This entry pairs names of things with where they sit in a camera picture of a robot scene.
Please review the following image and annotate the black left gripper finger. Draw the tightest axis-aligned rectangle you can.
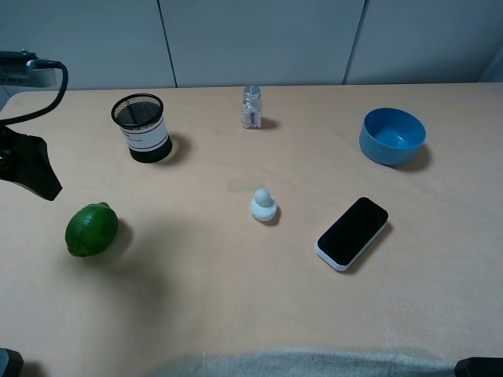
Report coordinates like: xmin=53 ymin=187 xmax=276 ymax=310
xmin=1 ymin=129 xmax=62 ymax=201

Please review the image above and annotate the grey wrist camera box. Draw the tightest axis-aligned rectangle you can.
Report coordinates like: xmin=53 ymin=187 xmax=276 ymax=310
xmin=1 ymin=50 xmax=57 ymax=88

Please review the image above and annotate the green lime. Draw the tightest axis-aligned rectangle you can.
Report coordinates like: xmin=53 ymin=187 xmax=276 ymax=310
xmin=64 ymin=202 xmax=119 ymax=258

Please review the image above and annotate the blue plastic bowl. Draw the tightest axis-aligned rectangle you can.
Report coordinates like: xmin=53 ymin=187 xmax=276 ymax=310
xmin=358 ymin=108 xmax=427 ymax=166

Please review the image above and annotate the black smartphone in white case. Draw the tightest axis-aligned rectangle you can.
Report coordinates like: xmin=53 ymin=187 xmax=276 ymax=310
xmin=314 ymin=197 xmax=389 ymax=272

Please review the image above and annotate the small white duck figurine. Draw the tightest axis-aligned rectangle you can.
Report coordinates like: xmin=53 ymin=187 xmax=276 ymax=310
xmin=250 ymin=188 xmax=277 ymax=222

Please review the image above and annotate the black mesh pen holder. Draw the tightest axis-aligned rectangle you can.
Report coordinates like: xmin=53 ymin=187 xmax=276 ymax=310
xmin=111 ymin=93 xmax=172 ymax=163

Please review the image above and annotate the black right base corner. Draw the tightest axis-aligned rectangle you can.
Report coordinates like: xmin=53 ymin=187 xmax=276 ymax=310
xmin=454 ymin=357 xmax=503 ymax=377

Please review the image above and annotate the black left base corner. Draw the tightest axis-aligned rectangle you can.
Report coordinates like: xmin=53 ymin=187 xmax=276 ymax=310
xmin=0 ymin=348 xmax=24 ymax=377

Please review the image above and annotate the clear bottle with metal cap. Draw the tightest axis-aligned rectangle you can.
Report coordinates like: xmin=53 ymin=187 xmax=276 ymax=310
xmin=241 ymin=86 xmax=263 ymax=129

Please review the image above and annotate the black base corner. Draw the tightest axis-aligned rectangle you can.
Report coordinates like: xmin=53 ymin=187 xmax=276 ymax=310
xmin=454 ymin=357 xmax=503 ymax=377
xmin=0 ymin=348 xmax=24 ymax=377

